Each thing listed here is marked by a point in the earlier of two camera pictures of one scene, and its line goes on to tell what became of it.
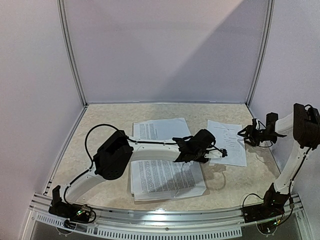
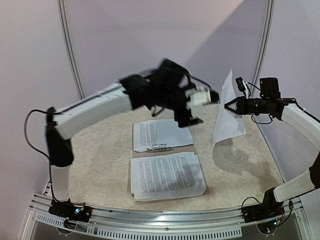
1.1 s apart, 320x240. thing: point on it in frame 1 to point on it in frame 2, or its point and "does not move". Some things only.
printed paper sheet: [155, 179] does not move
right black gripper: [253, 133] to [238, 105]
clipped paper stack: [163, 129] does not move
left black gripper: [203, 162] to [180, 117]
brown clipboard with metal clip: [157, 181] does not move
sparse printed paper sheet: [227, 138] to [228, 124]
